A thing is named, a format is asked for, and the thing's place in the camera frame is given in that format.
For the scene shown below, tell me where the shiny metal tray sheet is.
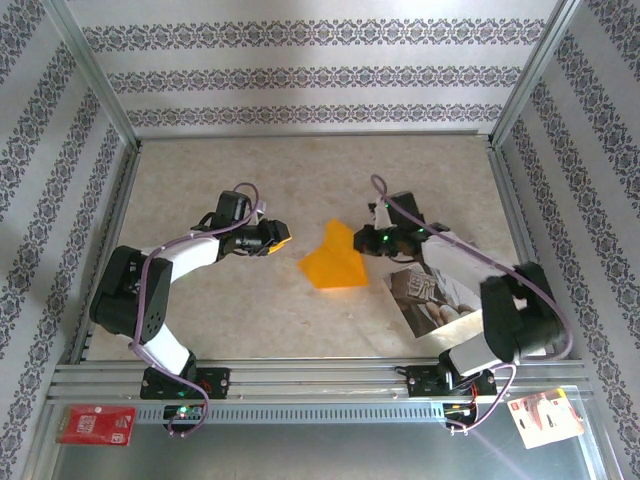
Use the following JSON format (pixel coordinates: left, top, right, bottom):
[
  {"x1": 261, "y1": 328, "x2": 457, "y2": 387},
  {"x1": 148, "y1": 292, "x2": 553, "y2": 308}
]
[{"x1": 37, "y1": 384, "x2": 609, "y2": 480}]

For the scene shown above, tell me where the printed photo magazine page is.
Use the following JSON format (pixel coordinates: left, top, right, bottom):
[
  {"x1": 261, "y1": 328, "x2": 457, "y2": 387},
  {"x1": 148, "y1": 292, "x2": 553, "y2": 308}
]
[{"x1": 382, "y1": 267, "x2": 484, "y2": 340}]

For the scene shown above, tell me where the white and red blister package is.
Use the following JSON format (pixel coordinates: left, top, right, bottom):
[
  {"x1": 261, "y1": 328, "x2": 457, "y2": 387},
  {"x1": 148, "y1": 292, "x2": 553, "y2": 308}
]
[{"x1": 507, "y1": 387, "x2": 585, "y2": 450}]

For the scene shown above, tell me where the red card package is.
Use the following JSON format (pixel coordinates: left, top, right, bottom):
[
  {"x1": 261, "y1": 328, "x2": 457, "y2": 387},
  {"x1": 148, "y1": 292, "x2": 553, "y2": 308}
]
[{"x1": 55, "y1": 404, "x2": 137, "y2": 447}]

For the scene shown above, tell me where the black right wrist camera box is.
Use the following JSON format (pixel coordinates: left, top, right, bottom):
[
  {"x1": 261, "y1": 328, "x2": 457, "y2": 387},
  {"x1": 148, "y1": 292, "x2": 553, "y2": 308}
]
[{"x1": 384, "y1": 190, "x2": 427, "y2": 230}]

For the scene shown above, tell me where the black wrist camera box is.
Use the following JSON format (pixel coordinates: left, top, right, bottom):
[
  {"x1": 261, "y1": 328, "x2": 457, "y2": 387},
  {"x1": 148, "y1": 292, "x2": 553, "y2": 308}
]
[
  {"x1": 214, "y1": 190, "x2": 254, "y2": 227},
  {"x1": 384, "y1": 190, "x2": 427, "y2": 230}
]

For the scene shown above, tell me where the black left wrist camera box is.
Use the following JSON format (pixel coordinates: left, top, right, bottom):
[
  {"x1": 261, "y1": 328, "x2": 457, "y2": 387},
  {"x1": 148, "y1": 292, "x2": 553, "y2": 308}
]
[{"x1": 214, "y1": 190, "x2": 254, "y2": 227}]

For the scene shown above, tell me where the aluminium rail beam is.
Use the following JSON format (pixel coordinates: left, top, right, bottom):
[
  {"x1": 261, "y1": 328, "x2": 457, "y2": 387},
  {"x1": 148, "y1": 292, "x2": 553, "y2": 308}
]
[{"x1": 47, "y1": 357, "x2": 591, "y2": 404}]

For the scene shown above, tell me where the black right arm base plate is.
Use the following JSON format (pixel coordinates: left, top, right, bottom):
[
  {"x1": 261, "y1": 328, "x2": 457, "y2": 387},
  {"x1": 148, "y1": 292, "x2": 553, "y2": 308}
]
[{"x1": 405, "y1": 364, "x2": 497, "y2": 399}]

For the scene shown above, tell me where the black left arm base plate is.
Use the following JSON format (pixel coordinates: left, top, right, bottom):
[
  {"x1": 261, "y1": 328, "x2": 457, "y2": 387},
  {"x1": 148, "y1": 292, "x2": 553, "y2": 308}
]
[{"x1": 139, "y1": 367, "x2": 232, "y2": 400}]

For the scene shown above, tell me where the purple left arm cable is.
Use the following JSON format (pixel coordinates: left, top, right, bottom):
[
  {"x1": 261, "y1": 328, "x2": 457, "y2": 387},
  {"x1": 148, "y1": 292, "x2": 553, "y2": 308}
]
[{"x1": 127, "y1": 182, "x2": 266, "y2": 439}]

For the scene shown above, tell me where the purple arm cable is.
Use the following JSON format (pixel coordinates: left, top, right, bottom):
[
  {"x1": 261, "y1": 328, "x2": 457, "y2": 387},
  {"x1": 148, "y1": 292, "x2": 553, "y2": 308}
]
[
  {"x1": 127, "y1": 182, "x2": 266, "y2": 439},
  {"x1": 369, "y1": 174, "x2": 574, "y2": 436}
]

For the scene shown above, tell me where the grey slotted cable duct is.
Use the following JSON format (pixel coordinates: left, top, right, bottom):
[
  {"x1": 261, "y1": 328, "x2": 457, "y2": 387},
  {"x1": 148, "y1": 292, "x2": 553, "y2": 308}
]
[{"x1": 134, "y1": 402, "x2": 446, "y2": 425}]

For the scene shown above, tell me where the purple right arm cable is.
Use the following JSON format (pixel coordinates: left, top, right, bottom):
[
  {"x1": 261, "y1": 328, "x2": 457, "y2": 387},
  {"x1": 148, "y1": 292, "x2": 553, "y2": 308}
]
[{"x1": 369, "y1": 174, "x2": 574, "y2": 436}]

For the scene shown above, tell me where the aluminium corner post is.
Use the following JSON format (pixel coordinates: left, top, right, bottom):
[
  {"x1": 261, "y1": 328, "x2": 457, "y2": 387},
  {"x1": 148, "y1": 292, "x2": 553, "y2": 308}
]
[
  {"x1": 487, "y1": 0, "x2": 584, "y2": 146},
  {"x1": 42, "y1": 0, "x2": 144, "y2": 146}
]

